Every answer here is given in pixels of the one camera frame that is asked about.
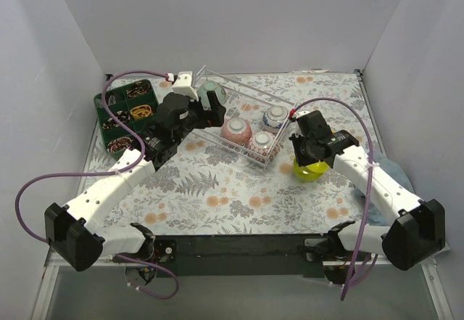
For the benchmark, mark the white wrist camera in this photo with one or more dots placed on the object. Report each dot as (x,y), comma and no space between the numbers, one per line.
(182,84)
(295,114)

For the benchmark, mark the lime green bowl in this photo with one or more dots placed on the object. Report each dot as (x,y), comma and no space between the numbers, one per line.
(310,172)

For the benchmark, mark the pink patterned bowl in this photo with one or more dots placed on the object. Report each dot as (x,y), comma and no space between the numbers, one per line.
(236,130)

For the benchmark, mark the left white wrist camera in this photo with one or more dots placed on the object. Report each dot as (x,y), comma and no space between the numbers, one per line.
(182,84)

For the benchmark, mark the blue patterned white bowl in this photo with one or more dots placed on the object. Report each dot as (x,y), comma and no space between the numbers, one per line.
(274,118)

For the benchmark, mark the blue cloth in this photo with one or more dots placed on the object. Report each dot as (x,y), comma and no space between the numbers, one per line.
(415,228)

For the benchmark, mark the green compartment organizer tray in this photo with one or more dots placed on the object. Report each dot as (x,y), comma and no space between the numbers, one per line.
(134,104)

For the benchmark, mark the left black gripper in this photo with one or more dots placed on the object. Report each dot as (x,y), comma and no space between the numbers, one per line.
(209,110)

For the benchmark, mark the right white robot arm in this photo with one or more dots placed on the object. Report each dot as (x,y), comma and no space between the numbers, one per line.
(314,126)

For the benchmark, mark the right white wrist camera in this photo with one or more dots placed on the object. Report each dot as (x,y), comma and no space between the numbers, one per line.
(295,114)

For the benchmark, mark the white wire dish rack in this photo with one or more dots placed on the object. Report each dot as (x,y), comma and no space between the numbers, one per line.
(255,120)

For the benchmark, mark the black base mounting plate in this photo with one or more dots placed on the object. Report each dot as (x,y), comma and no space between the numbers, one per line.
(247,255)

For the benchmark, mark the red diamond patterned bowl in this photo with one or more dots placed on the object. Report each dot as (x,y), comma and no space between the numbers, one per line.
(263,147)

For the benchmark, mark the pale green ceramic bowl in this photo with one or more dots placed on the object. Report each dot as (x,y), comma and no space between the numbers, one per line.
(211,86)

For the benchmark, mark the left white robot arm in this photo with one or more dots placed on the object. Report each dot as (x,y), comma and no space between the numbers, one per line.
(75,229)

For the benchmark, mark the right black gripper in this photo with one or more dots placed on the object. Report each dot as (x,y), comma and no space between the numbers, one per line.
(301,148)

